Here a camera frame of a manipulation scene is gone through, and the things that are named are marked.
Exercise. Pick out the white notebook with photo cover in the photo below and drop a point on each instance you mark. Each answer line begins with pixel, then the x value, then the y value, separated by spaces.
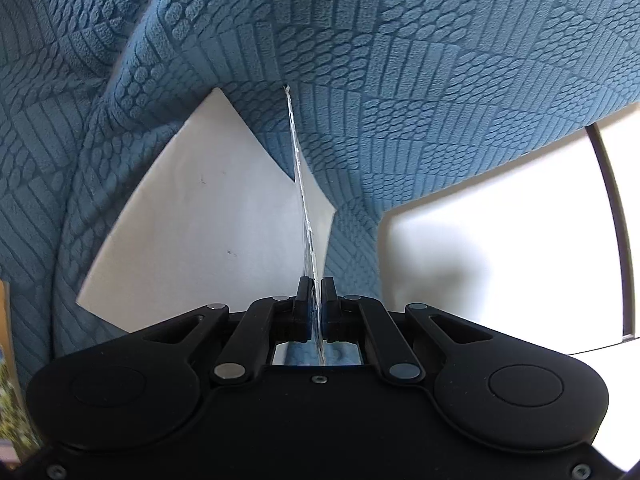
pixel 12 410

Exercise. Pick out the dark thin strip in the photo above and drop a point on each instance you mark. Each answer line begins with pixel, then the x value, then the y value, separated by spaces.
pixel 612 230

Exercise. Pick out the plain white notebook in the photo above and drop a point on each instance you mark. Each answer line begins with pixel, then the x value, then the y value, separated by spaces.
pixel 302 200

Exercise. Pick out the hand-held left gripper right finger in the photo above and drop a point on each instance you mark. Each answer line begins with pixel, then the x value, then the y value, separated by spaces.
pixel 327 310

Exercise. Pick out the white paper sheet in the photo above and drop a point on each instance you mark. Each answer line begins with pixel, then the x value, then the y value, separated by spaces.
pixel 210 220

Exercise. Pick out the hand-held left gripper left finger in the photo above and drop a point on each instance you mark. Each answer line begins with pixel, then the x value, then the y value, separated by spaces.
pixel 304 310

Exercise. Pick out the blue textured sofa cover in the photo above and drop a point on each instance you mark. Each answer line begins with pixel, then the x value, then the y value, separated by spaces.
pixel 400 35

